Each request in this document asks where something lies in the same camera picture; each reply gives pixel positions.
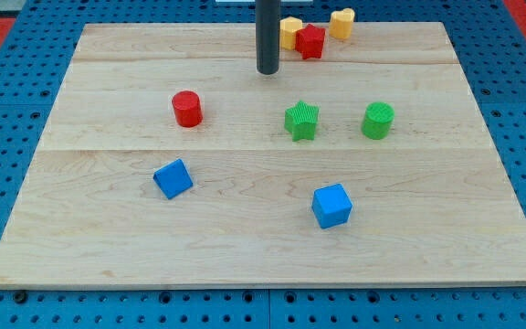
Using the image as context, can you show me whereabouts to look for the light wooden board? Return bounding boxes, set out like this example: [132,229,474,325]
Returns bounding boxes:
[0,22,526,291]

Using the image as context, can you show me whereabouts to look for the green star block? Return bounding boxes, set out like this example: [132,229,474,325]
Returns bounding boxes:
[284,101,320,142]

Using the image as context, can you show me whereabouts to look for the blue cube block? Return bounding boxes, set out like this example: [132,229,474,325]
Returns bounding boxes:
[311,184,352,229]

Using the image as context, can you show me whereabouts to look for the blue triangular prism block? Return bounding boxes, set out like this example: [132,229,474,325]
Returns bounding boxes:
[153,159,194,199]

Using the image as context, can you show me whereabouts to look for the red cylinder block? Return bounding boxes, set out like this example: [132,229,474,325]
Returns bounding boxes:
[172,90,203,128]

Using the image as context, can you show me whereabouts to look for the green cylinder block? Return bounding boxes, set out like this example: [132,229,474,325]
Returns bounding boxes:
[361,101,395,140]

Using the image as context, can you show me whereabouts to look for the red star block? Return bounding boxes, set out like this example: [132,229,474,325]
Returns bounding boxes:
[295,24,325,59]

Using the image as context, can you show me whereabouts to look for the yellow hexagon block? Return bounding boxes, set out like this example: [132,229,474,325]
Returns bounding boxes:
[279,16,303,50]

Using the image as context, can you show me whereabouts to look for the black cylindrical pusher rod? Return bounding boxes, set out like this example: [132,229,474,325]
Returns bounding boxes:
[255,0,280,75]

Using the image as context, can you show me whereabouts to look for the yellow heart block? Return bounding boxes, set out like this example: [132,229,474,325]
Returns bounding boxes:
[329,8,355,39]

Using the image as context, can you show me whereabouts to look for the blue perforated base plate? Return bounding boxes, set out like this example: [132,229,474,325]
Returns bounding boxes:
[0,0,526,328]

